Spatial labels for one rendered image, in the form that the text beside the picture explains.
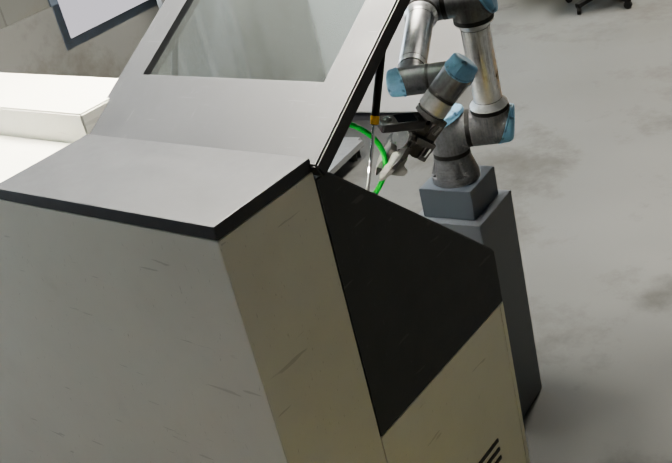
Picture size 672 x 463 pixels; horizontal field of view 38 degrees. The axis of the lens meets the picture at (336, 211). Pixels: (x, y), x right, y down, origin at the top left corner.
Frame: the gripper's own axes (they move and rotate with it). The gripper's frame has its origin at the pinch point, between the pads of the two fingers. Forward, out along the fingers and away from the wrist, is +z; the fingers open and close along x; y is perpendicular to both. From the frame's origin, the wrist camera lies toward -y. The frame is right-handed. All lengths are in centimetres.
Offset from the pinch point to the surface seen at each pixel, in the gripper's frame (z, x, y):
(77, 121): 26, 21, -66
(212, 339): 26, -50, -46
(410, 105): 61, 283, 196
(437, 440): 42, -45, 30
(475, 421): 39, -36, 46
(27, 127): 41, 37, -71
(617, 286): 28, 60, 173
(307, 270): 7, -46, -34
